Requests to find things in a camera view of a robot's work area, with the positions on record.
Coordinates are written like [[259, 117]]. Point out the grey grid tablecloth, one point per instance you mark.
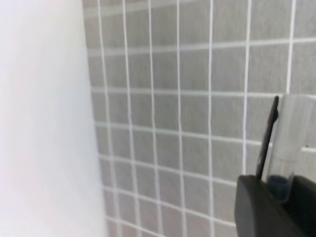
[[181, 91]]

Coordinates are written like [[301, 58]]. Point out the clear pen cap black clip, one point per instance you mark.
[[286, 129]]

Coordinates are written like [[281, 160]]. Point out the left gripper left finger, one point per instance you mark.
[[258, 214]]

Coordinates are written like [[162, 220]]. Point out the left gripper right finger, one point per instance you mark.
[[301, 206]]

